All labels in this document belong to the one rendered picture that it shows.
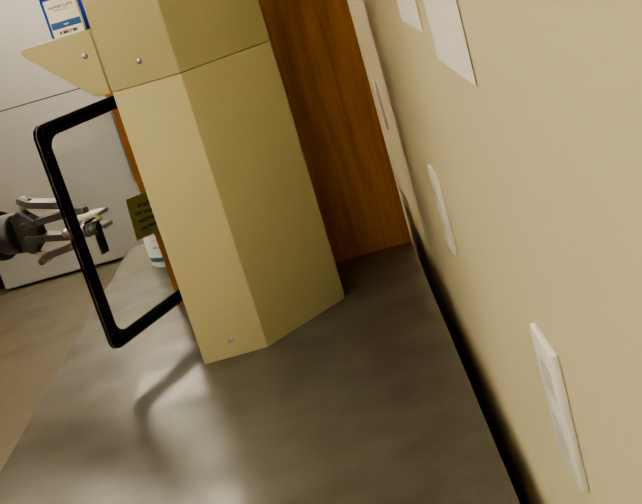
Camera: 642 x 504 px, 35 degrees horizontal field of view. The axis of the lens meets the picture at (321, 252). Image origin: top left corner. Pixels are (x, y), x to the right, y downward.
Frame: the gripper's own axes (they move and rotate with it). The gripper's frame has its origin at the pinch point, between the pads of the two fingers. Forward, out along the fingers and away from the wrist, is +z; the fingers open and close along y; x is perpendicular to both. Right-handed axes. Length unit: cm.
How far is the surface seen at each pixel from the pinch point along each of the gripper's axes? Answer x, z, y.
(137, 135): -6.3, 21.0, 13.7
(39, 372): 204, -245, -119
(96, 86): -7.9, 17.8, 22.7
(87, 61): -7.9, 17.7, 26.6
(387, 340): -3, 52, -26
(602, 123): -92, 111, 23
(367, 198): 41, 33, -15
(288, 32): 39, 28, 20
